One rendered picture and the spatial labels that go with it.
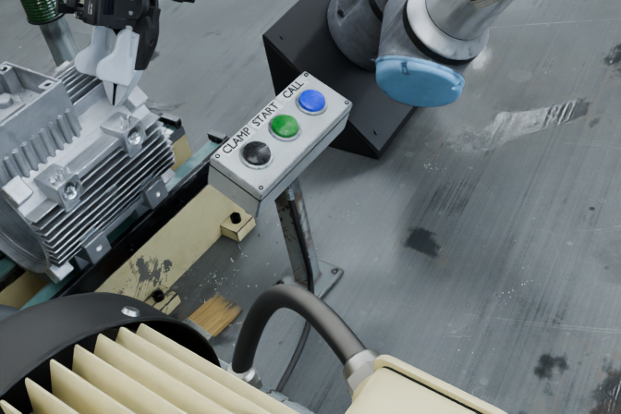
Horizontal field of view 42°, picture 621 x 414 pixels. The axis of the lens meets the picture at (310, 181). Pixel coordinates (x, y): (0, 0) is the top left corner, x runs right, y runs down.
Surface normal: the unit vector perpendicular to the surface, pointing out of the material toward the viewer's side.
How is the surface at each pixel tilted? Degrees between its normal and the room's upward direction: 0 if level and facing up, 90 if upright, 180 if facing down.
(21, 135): 90
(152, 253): 90
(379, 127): 45
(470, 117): 0
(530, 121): 0
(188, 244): 90
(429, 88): 115
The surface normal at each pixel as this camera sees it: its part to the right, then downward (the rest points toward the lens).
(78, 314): 0.19, -0.94
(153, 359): -0.54, -0.02
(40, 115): 0.81, 0.29
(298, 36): 0.49, -0.34
